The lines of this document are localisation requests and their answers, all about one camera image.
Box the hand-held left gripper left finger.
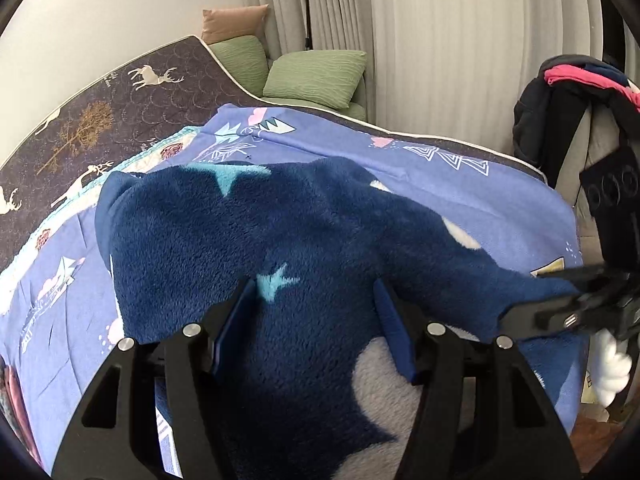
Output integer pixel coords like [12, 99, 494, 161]
[51, 277, 258, 480]

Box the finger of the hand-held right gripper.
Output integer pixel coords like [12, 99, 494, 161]
[530, 264, 632, 282]
[499, 292, 583, 343]

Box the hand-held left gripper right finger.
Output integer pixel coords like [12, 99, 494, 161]
[373, 277, 583, 480]

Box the navy star-print fleece garment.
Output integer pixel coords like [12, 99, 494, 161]
[95, 156, 596, 480]

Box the person's right hand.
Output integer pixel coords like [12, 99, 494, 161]
[590, 329, 632, 407]

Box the black jacket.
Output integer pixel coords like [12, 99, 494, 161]
[512, 54, 603, 188]

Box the pink garment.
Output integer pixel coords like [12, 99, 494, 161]
[544, 64, 640, 112]

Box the blue printed blanket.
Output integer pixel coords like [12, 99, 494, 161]
[0, 104, 592, 480]

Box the grey curtain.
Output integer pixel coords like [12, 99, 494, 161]
[244, 0, 603, 162]

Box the dark deer-print mattress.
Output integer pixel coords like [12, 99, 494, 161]
[0, 35, 551, 272]

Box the large green pillow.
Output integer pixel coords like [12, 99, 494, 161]
[262, 50, 368, 111]

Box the small green pillow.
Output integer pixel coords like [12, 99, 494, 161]
[209, 35, 271, 98]

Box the tan pillow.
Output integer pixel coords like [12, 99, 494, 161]
[201, 4, 271, 45]

